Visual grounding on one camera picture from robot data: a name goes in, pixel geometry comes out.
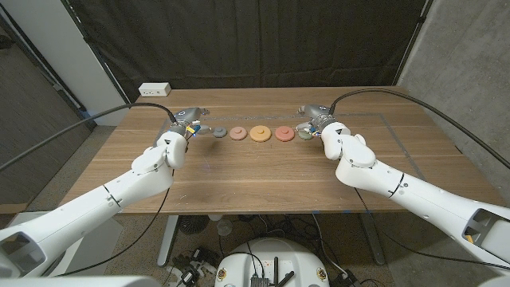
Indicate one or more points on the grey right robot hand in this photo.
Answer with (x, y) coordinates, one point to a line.
(318, 111)

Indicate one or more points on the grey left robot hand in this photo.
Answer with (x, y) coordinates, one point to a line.
(185, 115)

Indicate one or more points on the red toy disc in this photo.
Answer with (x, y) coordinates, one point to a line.
(284, 133)

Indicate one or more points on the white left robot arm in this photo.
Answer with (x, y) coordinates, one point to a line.
(87, 211)

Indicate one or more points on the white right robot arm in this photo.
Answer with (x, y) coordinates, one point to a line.
(418, 195)

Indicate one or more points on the green toy disc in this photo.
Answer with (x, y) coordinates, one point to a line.
(305, 136)

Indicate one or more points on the small grey toy disc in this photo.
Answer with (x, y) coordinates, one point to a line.
(219, 132)

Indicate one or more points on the pink toy disc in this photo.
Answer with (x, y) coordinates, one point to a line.
(238, 133)

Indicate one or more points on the large orange toy disc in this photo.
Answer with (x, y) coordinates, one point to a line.
(260, 133)

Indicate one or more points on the white power strip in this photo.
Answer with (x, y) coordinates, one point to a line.
(154, 89)

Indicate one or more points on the black curtain backdrop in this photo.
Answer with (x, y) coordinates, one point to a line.
(259, 40)

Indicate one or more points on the small black floor fan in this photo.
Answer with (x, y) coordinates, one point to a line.
(193, 224)

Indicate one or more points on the black backdrop pole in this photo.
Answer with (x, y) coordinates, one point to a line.
(96, 52)
(414, 39)

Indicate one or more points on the white table leg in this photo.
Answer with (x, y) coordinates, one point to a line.
(167, 239)

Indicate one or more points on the grey table leg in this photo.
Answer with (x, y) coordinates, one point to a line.
(372, 239)

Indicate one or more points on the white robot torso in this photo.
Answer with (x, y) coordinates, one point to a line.
(271, 259)

